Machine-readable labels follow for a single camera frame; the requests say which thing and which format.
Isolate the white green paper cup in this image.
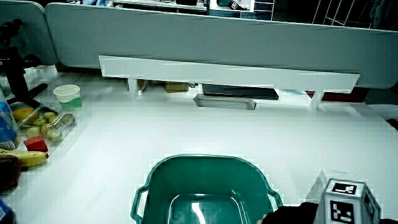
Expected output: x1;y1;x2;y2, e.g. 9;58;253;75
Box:
53;84;83;111

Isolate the blue white packet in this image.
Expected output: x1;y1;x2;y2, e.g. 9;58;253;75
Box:
0;90;19;151

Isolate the pile of green fruits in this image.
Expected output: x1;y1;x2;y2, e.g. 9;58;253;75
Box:
24;111;76;143

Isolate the grey cable slot tray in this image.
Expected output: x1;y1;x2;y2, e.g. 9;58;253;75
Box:
193;93;257;111

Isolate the black camera tripod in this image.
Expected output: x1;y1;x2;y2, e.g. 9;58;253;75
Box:
0;18;49;108

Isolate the dark brown fruit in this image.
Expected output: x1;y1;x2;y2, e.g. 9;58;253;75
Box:
0;155;22;191

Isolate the white desk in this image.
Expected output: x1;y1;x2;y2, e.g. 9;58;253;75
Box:
0;65;398;224

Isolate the green plastic basket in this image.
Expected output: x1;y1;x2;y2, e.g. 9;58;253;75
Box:
130;154;284;224

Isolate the dark red box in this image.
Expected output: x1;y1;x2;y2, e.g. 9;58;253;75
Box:
305;86;371;104

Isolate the white wire rack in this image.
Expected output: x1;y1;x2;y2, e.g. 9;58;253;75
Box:
312;0;376;28

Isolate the red block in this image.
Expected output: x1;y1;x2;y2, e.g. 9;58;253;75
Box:
23;135;49;153

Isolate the black keyboard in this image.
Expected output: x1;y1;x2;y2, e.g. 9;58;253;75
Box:
201;83;280;101

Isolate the brown cardboard box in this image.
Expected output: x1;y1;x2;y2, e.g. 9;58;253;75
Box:
164;81;190;94

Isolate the clear plastic fruit tray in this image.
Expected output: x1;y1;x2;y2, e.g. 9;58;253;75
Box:
9;102;78;147

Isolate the yellow banana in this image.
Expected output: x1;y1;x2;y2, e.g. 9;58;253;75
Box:
0;148;50;168

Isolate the white blue storage shelf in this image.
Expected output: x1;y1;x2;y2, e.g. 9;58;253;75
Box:
207;0;275;21

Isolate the large grey partition panel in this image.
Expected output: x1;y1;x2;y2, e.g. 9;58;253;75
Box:
44;2;398;90

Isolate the small grey partition panel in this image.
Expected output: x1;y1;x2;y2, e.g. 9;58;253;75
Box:
0;0;58;66

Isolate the white desk shelf riser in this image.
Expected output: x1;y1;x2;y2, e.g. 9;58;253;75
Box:
98;55;361;110

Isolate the orange mango fruit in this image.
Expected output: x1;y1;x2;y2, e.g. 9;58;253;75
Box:
11;107;40;124

